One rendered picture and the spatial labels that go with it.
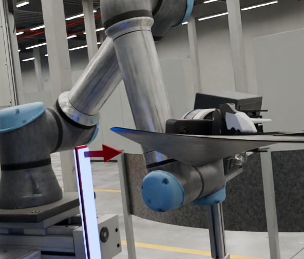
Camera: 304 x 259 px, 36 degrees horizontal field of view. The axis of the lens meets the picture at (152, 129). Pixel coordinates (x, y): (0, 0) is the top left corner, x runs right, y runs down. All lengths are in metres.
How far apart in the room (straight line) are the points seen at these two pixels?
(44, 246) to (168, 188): 0.37
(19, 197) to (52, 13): 6.40
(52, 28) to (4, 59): 4.73
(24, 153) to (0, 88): 1.55
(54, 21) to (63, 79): 0.86
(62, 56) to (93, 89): 6.24
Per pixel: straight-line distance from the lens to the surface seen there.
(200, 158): 0.66
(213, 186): 0.96
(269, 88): 7.11
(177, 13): 1.03
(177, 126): 0.78
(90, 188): 0.65
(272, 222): 2.40
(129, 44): 0.88
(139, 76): 0.86
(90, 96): 1.13
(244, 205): 2.45
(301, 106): 6.94
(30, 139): 1.10
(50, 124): 1.14
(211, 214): 1.14
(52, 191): 1.12
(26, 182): 1.10
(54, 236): 1.07
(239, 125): 0.71
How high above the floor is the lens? 1.24
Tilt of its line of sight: 3 degrees down
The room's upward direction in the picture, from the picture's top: 6 degrees counter-clockwise
